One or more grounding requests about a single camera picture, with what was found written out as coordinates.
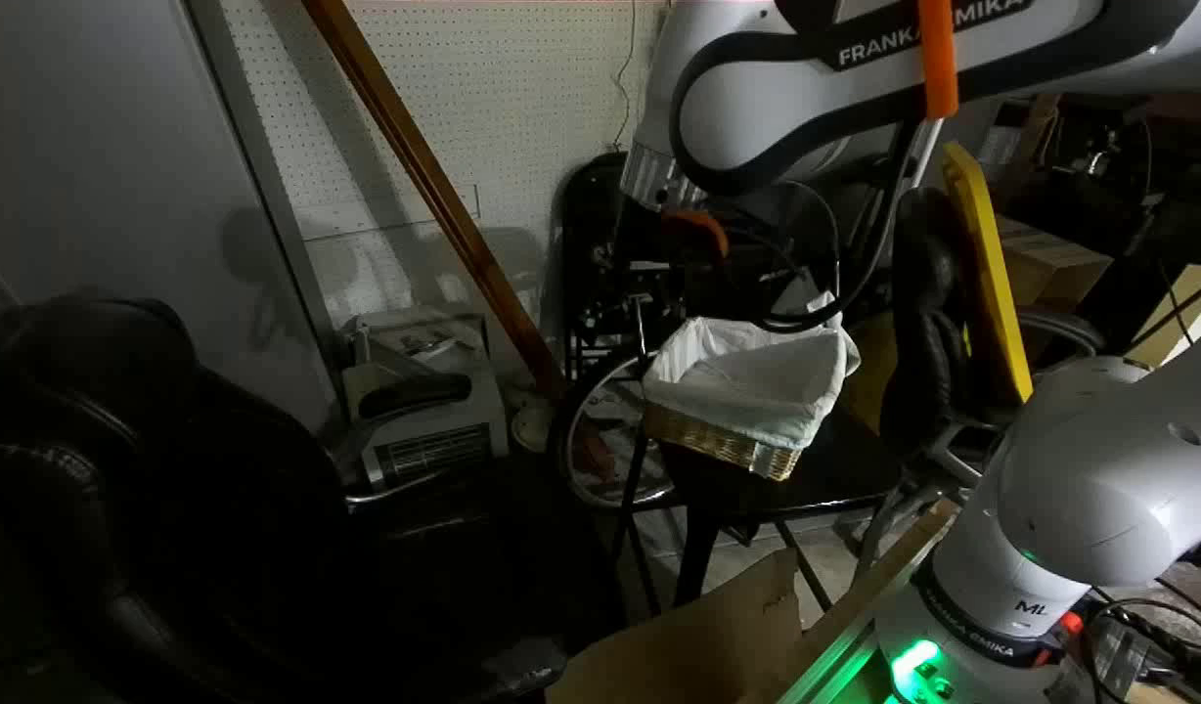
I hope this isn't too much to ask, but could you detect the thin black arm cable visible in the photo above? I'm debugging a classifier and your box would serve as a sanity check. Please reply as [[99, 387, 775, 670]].
[[750, 114, 952, 335]]

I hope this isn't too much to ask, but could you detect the grey metal upright post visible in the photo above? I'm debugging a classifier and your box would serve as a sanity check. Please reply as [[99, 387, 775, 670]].
[[184, 0, 350, 434]]

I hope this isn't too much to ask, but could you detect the black plastic chair backrest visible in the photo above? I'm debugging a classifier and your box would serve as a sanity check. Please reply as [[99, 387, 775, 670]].
[[552, 148, 639, 384]]

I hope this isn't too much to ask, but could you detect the yellow curved frame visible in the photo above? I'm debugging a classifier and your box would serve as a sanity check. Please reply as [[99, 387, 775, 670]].
[[939, 135, 1041, 406]]

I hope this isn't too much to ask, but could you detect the grey plastic bin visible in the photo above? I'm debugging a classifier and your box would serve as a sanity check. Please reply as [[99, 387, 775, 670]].
[[331, 310, 511, 491]]

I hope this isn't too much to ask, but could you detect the white pegboard panel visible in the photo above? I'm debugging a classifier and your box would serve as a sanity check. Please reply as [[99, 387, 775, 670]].
[[220, 0, 668, 396]]

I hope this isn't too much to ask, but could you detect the large black padded chair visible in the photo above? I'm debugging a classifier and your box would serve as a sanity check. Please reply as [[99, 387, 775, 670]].
[[0, 290, 629, 704]]

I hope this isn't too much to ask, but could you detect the long brown wooden plank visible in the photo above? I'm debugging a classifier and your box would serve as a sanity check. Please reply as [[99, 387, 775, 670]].
[[299, 0, 573, 399]]

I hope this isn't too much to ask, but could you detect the orange strap on arm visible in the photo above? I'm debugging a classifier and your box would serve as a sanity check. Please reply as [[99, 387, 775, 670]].
[[917, 0, 964, 126]]

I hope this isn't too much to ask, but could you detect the flat brown cardboard sheet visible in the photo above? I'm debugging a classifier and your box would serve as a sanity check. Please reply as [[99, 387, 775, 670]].
[[544, 500, 965, 704]]

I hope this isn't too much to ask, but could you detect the brown cardboard box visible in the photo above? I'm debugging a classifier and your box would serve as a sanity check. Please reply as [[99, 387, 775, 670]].
[[999, 212, 1119, 318]]

